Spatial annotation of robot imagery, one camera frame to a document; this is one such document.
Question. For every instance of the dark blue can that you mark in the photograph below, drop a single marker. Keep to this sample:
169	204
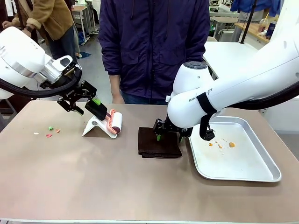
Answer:
271	30

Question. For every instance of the grey robot mounting stand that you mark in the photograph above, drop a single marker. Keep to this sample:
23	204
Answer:
285	119

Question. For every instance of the bystander hand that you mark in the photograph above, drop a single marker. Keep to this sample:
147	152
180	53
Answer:
7	24

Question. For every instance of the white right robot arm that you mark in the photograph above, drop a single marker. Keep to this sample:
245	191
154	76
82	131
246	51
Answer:
233	81

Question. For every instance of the red paper scrap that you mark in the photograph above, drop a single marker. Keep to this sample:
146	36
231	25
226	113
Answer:
48	136

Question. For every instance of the wooden background desk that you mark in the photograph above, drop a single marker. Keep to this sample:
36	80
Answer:
254	30

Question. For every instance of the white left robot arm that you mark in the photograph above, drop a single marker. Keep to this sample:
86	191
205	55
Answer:
18	53

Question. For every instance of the white lint roller stand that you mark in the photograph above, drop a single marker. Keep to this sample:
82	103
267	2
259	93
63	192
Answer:
90	127

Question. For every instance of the bystander in brown jacket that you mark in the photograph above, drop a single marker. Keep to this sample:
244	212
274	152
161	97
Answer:
51	18

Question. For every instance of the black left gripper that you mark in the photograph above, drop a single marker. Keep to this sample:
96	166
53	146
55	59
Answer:
80	91

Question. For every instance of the grey background desk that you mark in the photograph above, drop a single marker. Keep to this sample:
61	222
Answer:
224	22

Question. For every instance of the person's right forearm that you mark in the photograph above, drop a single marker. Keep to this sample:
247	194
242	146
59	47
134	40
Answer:
111	65

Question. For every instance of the white background table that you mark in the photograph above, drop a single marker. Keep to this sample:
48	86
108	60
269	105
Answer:
229	53

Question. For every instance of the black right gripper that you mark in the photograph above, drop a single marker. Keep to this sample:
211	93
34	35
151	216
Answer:
172	130

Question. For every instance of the person's left forearm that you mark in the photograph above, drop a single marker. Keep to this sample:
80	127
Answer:
204	46

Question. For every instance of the large orange sauce stain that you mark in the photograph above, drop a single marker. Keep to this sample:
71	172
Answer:
231	144

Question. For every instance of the person's right hand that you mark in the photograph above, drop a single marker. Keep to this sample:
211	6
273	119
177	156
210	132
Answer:
117	96

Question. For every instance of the dark brown cloth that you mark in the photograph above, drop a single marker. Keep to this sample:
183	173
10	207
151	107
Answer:
158	149

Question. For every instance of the plastic cup with straw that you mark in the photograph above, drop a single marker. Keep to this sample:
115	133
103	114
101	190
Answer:
262	26

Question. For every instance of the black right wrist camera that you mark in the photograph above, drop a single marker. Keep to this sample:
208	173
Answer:
208	135

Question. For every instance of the silver metal tray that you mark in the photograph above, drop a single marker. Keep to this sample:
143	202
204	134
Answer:
233	163

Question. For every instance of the person in purple jacket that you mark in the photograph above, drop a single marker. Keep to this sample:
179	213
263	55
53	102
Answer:
151	42

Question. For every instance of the black vertical pole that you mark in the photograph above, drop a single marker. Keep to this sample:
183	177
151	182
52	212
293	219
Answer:
247	21

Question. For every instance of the bystander in blue jacket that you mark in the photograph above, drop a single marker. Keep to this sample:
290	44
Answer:
257	7

